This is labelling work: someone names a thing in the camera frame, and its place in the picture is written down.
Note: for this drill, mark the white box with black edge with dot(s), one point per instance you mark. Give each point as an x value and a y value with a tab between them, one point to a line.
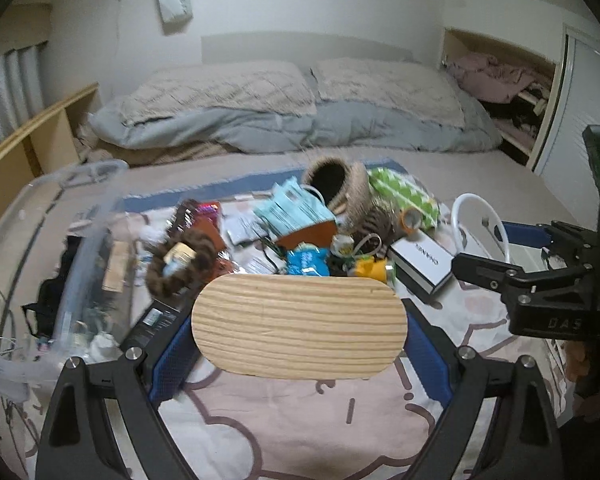
420	260

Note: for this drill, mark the brown tape roll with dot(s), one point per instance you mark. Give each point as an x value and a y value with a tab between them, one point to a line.
410	221

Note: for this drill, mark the teal face mask pack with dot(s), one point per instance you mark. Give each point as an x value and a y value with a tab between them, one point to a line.
292	207

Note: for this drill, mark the yellow toy figure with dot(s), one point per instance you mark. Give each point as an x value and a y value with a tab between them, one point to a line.
369	267

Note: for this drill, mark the pink printed blanket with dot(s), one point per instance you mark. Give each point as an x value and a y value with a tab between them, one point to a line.
305	425

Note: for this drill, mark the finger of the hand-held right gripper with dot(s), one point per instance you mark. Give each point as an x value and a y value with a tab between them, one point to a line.
485	267
524	234

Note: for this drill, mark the green checkered packet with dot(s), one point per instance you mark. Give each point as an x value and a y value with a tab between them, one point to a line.
405	190

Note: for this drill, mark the tan wooden block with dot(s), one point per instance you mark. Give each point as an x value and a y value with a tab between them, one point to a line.
116	267

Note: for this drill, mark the black flat box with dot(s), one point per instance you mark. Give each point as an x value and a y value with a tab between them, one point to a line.
150	322

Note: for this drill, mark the oval wooden board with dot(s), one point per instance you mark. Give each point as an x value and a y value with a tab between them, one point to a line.
300	325

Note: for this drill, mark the grey curtain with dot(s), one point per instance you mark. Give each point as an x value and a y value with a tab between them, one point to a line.
10	95

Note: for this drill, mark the person's right hand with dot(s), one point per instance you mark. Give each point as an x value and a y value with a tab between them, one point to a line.
576	360

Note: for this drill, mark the beige quilted pillow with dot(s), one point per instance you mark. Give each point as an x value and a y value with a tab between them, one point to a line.
385	90
215	90

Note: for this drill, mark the silver foil packet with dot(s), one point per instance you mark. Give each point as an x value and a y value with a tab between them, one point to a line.
252	262

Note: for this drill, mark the brown leather card holder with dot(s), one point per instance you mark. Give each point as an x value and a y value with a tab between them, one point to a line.
310	235

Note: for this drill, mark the white headboard panel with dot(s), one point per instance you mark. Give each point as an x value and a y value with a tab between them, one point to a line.
305	50

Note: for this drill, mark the red pink striped packet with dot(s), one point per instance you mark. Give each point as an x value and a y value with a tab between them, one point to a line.
207	210

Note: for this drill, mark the clear plastic storage bin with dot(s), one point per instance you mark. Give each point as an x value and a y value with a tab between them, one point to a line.
87	260

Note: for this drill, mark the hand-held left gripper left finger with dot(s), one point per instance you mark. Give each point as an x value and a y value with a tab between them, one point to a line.
172	355

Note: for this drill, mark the grey duvet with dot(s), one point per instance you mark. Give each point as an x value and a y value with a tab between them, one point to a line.
280	132

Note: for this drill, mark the wooden shelf unit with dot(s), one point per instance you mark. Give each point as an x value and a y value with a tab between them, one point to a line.
40	130

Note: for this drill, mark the black fabric pouch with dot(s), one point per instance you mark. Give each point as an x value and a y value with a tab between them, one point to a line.
47	305

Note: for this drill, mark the woven straw basket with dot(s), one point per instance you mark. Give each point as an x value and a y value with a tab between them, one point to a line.
357	190

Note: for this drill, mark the striped furry item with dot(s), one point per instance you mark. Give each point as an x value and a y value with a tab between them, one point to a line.
375	222

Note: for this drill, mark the small yellow label card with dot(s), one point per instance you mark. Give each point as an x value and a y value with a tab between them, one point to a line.
179	257

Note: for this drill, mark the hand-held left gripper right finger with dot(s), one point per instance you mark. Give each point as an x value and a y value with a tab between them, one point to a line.
427	352

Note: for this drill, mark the white closet door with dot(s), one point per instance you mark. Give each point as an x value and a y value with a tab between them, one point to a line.
575	110

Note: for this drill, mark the beige bed sheet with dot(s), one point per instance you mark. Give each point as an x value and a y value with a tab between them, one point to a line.
480	175

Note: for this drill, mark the pink clothes pile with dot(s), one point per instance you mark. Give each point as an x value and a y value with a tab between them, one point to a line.
490	77

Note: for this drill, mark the blue snack packet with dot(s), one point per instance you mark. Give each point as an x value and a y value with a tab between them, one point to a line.
307	262

